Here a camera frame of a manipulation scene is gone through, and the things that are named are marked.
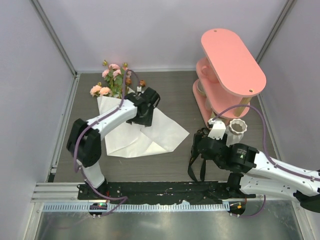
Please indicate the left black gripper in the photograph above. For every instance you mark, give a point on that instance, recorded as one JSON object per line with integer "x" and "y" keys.
{"x": 146, "y": 121}

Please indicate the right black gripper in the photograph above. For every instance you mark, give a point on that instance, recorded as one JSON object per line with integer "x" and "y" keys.
{"x": 224, "y": 139}

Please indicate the white wrapping paper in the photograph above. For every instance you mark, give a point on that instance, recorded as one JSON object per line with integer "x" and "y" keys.
{"x": 132, "y": 140}

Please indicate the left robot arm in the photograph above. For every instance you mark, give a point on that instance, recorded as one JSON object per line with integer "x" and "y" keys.
{"x": 84, "y": 141}

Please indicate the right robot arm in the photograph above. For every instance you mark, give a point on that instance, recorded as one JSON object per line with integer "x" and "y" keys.
{"x": 253, "y": 172}

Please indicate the white ribbed vase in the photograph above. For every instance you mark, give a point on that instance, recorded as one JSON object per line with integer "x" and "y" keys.
{"x": 235, "y": 131}

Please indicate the pink rose bouquet flowers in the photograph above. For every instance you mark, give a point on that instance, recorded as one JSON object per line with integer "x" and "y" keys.
{"x": 116, "y": 80}

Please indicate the pink three-tier shelf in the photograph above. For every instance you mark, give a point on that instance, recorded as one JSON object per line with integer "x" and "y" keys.
{"x": 236, "y": 79}

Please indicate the pink cup on shelf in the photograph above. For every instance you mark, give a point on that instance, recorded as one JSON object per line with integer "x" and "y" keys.
{"x": 206, "y": 70}

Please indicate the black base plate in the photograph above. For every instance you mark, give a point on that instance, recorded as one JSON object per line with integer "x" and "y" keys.
{"x": 167, "y": 193}

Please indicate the white slotted cable duct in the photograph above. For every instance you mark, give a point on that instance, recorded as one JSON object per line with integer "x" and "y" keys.
{"x": 97, "y": 207}

